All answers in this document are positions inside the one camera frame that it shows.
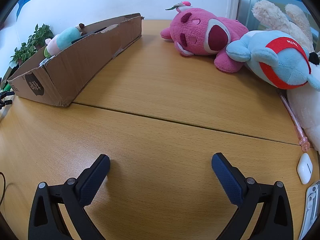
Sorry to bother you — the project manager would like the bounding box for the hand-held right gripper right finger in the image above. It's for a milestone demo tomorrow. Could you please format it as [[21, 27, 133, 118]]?
[[211, 152, 293, 240]]

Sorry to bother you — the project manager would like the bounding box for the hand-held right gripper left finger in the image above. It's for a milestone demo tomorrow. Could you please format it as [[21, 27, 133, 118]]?
[[28, 154, 111, 240]]

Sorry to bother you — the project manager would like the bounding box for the white and silver phone stand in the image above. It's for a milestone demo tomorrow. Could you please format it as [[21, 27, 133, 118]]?
[[299, 180, 320, 240]]

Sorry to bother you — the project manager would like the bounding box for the long cardboard box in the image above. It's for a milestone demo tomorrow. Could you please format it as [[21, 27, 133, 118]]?
[[7, 13, 145, 107]]

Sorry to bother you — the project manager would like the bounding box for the wooden desktop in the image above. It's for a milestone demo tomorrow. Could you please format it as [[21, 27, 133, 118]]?
[[0, 19, 320, 240]]

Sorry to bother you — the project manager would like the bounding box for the white earbuds case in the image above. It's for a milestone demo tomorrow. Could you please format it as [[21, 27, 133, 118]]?
[[297, 152, 313, 184]]

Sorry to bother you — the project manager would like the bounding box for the pink transparent pen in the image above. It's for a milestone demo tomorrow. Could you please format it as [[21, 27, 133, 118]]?
[[277, 89, 310, 153]]

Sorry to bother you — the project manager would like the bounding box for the white plush toy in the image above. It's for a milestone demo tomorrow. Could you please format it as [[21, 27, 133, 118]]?
[[286, 50, 320, 154]]

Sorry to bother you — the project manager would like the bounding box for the black tripod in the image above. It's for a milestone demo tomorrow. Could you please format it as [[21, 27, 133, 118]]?
[[0, 90, 15, 109]]

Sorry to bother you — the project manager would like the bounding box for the blue plush with red band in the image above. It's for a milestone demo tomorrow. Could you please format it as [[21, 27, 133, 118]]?
[[226, 30, 320, 92]]

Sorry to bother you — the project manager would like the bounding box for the small potted green plant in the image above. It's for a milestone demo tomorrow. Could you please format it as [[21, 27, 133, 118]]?
[[10, 42, 38, 67]]

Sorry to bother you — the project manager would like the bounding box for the teal and pink plush toy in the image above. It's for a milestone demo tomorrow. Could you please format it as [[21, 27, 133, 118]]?
[[44, 23, 87, 57]]

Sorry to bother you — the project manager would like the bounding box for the pink plush bear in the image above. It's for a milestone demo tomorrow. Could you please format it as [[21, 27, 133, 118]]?
[[160, 1, 249, 74]]

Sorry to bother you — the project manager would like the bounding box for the large potted green plant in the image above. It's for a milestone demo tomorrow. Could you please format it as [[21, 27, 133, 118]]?
[[27, 24, 54, 50]]

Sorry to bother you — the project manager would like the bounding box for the cream plush rabbit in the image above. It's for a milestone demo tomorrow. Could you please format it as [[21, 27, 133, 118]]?
[[251, 0, 315, 53]]

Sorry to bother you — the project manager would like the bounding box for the thin black cable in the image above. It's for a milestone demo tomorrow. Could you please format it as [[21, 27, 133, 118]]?
[[0, 171, 16, 205]]

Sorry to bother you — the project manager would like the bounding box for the blue wall decoration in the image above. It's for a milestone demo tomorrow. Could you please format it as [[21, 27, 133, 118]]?
[[16, 0, 48, 20]]

